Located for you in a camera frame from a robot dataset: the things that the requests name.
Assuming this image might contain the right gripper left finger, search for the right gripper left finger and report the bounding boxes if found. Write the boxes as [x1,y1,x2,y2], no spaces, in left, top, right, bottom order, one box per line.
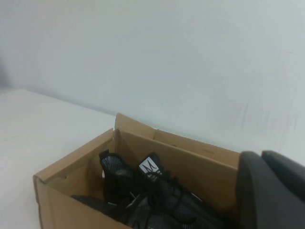
[235,150,305,229]

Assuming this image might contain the brown cardboard shoe box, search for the brown cardboard shoe box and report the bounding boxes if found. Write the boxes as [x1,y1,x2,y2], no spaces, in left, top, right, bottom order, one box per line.
[33,113,241,229]

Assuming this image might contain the black knit sneaker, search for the black knit sneaker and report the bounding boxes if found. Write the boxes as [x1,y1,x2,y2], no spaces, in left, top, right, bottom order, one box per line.
[99,149,205,215]
[71,190,227,229]

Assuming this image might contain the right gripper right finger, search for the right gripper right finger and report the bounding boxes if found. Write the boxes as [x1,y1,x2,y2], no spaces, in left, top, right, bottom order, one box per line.
[262,150,305,184]

